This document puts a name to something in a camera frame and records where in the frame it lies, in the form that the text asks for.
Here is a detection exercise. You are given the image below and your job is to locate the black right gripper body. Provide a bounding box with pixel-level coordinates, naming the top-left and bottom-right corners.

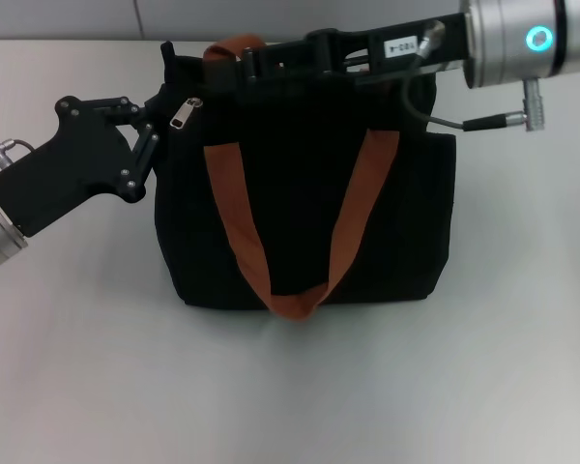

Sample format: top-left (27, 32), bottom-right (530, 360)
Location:
top-left (306, 14), bottom-right (473, 88)

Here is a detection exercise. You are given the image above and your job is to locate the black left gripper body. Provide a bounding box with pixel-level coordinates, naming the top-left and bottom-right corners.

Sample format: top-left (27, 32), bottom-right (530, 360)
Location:
top-left (0, 96), bottom-right (149, 238)

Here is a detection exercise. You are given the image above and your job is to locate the black food bag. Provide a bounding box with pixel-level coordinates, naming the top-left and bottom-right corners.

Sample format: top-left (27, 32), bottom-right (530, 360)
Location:
top-left (152, 32), bottom-right (458, 322)

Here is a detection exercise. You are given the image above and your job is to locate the grey right gripper cable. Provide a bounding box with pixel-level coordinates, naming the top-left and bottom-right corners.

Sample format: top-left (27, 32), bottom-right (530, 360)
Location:
top-left (399, 21), bottom-right (547, 132)

